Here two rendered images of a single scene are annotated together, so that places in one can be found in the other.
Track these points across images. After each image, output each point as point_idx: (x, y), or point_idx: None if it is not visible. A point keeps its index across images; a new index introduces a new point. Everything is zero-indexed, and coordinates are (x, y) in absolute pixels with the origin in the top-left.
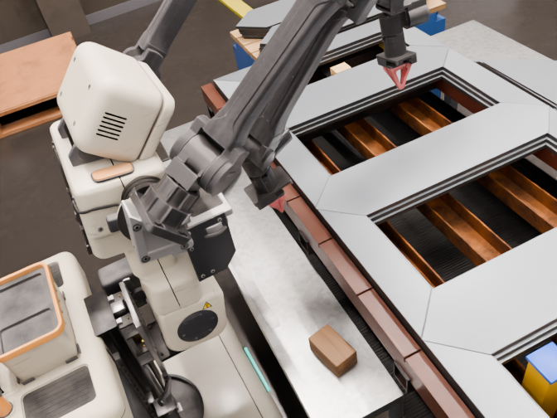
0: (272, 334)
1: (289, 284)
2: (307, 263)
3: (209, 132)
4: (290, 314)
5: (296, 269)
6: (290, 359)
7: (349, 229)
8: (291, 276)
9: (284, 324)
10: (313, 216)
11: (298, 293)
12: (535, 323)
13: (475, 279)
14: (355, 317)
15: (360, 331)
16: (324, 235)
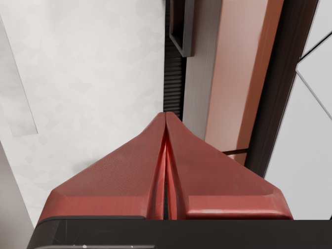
0: (15, 144)
1: (90, 49)
2: (158, 8)
3: None
4: (65, 119)
5: (122, 13)
6: (38, 190)
7: (296, 182)
8: (103, 27)
9: (47, 134)
10: (263, 48)
11: (101, 79)
12: None
13: None
14: (178, 68)
15: (170, 93)
16: (235, 135)
